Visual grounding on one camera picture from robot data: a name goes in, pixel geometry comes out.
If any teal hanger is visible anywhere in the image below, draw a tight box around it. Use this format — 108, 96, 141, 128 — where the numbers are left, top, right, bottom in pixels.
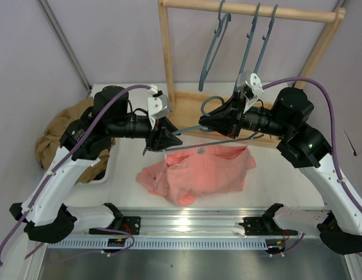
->
153, 96, 264, 153
239, 2, 261, 74
198, 0, 231, 92
254, 4, 278, 74

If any pink skirt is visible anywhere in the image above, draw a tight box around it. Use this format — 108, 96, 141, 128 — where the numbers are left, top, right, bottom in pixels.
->
136, 145, 256, 207

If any tan garment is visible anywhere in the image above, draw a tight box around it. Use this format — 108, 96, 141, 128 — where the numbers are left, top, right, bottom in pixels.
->
35, 97, 111, 184

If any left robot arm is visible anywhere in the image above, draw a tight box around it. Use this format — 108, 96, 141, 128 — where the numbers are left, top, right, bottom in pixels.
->
10, 85, 182, 244

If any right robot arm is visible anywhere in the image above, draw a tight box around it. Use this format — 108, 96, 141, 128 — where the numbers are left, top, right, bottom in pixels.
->
199, 87, 362, 255

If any wooden hanger rack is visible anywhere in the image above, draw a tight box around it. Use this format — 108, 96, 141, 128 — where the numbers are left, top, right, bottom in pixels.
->
158, 1, 346, 129

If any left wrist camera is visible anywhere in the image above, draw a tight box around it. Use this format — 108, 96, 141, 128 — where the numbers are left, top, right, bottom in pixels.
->
147, 85, 172, 130

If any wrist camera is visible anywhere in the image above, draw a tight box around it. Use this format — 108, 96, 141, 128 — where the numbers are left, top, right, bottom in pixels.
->
235, 71, 264, 113
147, 85, 172, 130

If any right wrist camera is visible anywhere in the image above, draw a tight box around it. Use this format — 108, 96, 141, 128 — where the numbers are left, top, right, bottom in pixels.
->
235, 71, 264, 113

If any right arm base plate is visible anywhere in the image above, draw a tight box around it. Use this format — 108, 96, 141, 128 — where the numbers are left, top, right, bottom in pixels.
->
238, 216, 275, 236

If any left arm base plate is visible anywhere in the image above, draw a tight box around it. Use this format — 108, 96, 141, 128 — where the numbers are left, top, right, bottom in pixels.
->
89, 216, 141, 235

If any aluminium table rail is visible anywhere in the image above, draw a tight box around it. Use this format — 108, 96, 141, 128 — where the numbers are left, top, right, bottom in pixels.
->
34, 206, 353, 239

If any slotted cable duct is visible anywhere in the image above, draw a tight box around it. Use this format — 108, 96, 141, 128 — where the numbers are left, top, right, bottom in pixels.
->
48, 237, 268, 250

